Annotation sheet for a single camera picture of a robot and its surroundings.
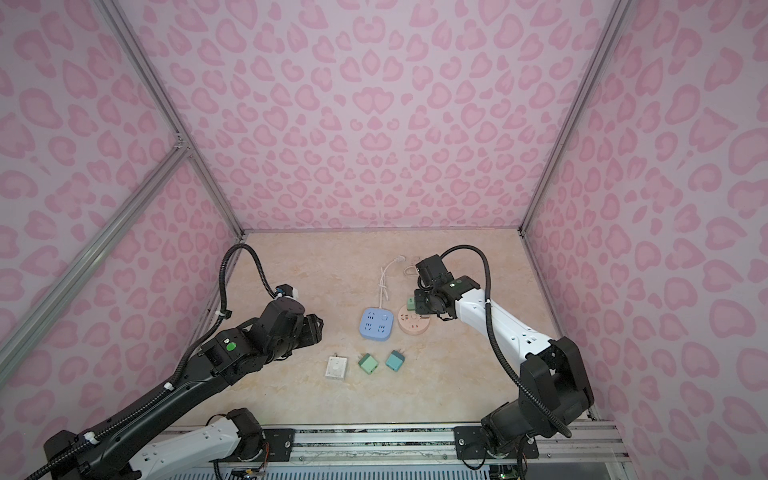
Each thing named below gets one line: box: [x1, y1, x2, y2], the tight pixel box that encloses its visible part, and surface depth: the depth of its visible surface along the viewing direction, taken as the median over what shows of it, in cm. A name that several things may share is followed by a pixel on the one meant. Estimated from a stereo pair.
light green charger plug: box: [358, 353, 378, 375], surface depth 87 cm
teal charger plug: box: [385, 348, 405, 372], surface depth 88 cm
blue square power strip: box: [359, 255, 406, 342], surface depth 94 cm
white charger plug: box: [325, 352, 348, 379], surface depth 85 cm
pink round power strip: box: [397, 305, 431, 336], surface depth 95 cm
